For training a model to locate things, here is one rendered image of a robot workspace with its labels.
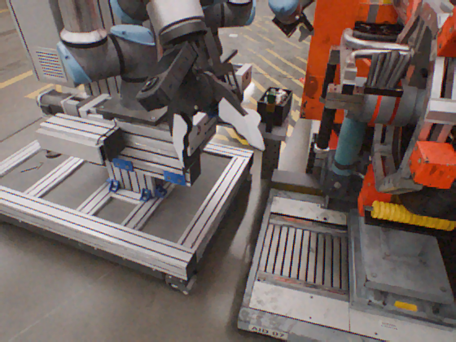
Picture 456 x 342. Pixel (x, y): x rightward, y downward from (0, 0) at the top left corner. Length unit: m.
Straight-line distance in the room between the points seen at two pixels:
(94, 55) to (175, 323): 1.04
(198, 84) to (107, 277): 1.31
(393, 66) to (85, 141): 0.92
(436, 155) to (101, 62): 0.87
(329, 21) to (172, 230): 1.08
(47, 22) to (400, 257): 1.58
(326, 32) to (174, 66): 1.12
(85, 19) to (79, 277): 1.15
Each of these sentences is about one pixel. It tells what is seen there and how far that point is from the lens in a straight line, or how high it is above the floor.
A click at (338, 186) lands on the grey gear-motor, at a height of 0.31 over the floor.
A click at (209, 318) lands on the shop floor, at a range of 1.48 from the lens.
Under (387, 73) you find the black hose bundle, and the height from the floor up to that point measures 1.01.
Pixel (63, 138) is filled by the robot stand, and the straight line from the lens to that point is 1.22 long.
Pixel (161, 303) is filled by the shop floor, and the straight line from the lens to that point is 1.54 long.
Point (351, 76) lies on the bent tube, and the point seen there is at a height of 0.99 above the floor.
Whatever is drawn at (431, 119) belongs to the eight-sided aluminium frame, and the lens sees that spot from 0.89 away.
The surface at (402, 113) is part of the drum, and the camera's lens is 1.10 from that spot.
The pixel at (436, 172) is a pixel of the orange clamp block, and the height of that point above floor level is 0.86.
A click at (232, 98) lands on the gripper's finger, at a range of 0.46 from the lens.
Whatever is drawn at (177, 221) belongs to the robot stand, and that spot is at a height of 0.21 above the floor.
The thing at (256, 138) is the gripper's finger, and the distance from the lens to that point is 0.47.
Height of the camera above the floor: 1.31
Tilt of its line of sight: 38 degrees down
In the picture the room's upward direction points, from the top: straight up
